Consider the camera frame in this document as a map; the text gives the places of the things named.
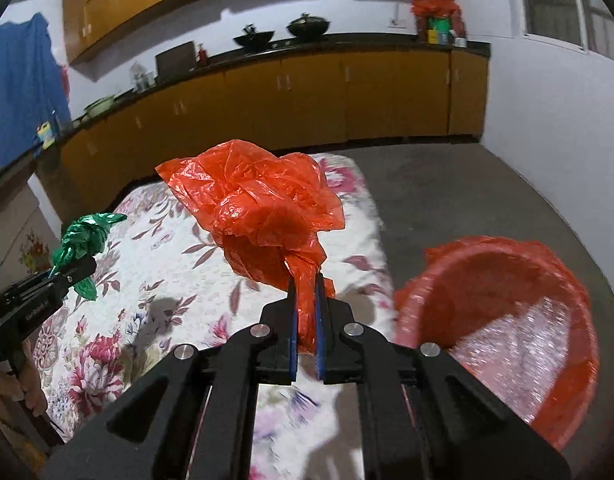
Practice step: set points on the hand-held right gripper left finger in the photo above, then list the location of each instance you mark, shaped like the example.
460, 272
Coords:
292, 340

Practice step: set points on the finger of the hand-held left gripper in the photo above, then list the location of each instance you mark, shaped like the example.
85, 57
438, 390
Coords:
72, 274

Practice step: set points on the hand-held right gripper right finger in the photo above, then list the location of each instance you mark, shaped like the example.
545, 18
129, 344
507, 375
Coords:
320, 340

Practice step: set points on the shiny green foil wrapper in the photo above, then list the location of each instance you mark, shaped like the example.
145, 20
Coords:
84, 235

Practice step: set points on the large orange plastic bag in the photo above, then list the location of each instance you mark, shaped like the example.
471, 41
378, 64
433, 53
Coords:
257, 200

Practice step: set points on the red basket with orange liner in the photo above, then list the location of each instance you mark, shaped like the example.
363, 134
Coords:
467, 280

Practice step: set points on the bubble wrap sheet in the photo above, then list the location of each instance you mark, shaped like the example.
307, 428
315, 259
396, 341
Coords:
517, 360

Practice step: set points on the person's left hand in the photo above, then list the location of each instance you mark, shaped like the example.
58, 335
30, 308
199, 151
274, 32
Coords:
17, 392

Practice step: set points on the white cabinet with flower sticker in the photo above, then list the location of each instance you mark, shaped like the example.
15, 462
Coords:
22, 220

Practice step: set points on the floral tablecloth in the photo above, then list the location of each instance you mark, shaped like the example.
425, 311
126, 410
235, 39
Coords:
177, 270

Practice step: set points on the small yellow item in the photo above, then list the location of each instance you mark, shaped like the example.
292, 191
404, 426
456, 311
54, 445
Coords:
45, 135

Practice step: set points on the green basin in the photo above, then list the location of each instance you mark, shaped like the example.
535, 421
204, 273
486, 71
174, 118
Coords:
99, 107

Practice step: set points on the blue hanging cloth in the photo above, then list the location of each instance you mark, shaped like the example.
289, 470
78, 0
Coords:
22, 90

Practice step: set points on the clear bag on jars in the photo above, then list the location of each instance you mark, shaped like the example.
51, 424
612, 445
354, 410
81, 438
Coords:
141, 77

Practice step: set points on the yellow lower kitchen cabinets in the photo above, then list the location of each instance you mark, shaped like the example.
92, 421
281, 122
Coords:
312, 100

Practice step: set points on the red bottle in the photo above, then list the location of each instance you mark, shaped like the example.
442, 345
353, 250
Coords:
202, 56

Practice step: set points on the black wok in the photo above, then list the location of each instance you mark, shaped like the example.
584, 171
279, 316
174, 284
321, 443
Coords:
253, 39

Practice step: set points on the black pot with lid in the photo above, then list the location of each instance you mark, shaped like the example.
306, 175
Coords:
309, 27

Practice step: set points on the green container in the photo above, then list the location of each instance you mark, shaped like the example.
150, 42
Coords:
438, 30

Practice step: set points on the orange bag with bottles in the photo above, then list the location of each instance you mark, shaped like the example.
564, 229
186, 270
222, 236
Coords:
437, 7

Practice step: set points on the window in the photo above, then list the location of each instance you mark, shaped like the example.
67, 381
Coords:
572, 5

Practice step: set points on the wall socket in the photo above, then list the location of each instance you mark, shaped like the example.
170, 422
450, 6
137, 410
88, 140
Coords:
395, 22

